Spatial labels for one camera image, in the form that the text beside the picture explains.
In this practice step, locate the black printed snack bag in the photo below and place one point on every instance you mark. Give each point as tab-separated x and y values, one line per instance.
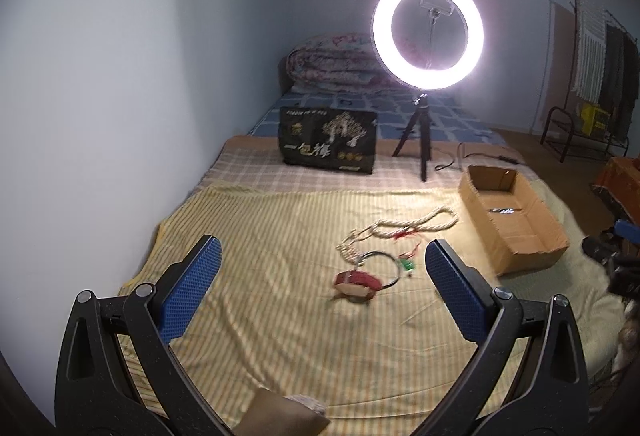
329	139

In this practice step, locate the folded floral quilt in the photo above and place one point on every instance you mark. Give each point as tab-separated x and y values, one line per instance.
345	62

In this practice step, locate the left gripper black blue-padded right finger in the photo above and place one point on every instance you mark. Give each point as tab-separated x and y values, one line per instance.
528	373

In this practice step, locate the black metal clothes rack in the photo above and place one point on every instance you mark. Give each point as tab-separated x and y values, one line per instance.
591	84

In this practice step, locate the brown cardboard box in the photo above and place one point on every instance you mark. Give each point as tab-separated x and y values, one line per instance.
518	230

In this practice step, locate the yellow box on rack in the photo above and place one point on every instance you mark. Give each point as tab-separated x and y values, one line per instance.
594	120

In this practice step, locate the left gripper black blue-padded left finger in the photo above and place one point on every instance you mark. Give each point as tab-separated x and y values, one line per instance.
117	374

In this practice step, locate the orange patterned stool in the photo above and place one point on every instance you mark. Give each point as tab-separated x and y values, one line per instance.
620	178

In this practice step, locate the red strap wristwatch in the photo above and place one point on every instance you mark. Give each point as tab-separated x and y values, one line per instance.
357	286

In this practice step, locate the pink checkered blanket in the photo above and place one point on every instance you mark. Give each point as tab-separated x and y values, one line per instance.
256	162

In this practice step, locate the thin dark bangle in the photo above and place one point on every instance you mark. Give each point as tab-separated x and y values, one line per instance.
403	268

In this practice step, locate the yellow striped bed sheet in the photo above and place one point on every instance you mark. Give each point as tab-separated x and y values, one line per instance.
272	320

